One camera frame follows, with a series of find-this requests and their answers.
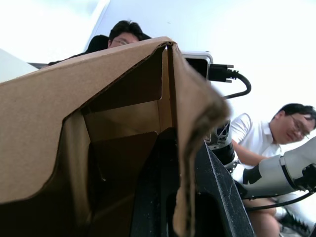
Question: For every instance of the small brown cardboard box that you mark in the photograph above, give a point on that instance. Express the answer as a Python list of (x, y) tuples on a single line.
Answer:
[(49, 98)]

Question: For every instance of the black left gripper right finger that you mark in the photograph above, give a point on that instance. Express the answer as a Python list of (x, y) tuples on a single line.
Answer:
[(217, 197)]

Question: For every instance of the person in dark clothes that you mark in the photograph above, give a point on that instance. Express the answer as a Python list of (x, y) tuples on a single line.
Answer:
[(126, 30)]

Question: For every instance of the person in white shirt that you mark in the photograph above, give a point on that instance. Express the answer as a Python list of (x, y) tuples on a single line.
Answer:
[(256, 133)]

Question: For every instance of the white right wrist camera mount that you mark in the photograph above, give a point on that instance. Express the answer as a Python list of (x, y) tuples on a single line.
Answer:
[(197, 66)]

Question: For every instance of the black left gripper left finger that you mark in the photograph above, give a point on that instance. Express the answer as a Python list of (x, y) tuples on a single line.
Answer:
[(155, 172)]

